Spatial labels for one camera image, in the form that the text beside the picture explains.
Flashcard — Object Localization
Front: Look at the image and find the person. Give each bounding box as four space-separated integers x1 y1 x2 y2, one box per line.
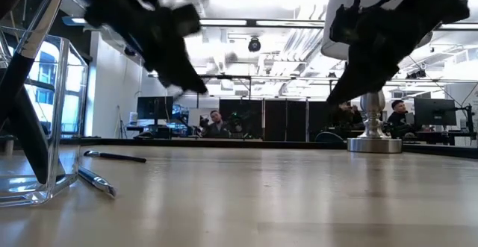
386 99 416 140
335 103 365 140
201 109 231 140

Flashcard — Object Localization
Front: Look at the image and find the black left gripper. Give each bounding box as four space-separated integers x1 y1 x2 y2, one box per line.
87 0 208 93

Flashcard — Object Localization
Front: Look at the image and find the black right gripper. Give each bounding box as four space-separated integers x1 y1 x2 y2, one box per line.
326 0 470 105

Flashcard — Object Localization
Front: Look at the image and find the thin black makeup brush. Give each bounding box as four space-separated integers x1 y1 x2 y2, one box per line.
83 149 148 164
77 166 117 198

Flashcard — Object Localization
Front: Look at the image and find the clear acrylic organizer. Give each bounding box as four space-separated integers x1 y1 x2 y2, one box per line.
0 25 90 207

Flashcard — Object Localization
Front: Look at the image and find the large white-tipped powder brush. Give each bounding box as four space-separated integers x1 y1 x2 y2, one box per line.
0 0 67 127

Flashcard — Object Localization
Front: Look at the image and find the long ceiling light strip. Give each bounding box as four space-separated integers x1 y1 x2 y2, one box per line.
255 19 326 28

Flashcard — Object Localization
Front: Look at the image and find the black chair back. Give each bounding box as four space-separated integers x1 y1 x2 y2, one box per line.
314 131 345 143

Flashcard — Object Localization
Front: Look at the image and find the black partition wall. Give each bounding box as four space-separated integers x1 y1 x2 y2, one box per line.
219 98 348 143

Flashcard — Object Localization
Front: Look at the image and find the black fan makeup brush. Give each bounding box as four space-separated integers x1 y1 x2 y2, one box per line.
7 90 69 184

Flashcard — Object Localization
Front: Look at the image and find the black computer monitor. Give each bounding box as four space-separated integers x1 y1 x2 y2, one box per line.
413 97 458 127
136 96 174 127

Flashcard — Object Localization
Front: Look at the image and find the white shade silver table lamp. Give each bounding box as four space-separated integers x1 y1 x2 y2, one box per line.
320 0 403 154

